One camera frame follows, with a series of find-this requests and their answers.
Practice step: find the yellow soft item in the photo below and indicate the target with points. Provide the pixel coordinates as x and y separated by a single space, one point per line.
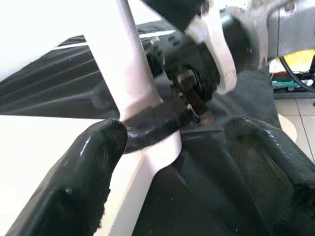
302 57

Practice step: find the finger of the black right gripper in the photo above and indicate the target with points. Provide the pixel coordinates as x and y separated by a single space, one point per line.
160 123
103 98

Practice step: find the white plastic table top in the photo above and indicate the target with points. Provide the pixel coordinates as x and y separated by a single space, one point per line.
37 147

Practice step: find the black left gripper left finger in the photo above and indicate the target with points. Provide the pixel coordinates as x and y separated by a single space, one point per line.
73 184

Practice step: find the teal white flat item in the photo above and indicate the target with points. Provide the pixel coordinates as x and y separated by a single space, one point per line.
285 86

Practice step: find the white plastic table leg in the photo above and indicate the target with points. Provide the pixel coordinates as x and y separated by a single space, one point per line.
133 81

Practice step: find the white flat strip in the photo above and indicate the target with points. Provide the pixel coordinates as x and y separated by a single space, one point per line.
157 34

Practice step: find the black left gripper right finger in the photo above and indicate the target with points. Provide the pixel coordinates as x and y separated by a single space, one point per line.
270 177

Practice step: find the black cloth table cover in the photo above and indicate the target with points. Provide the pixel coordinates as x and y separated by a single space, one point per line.
49 86

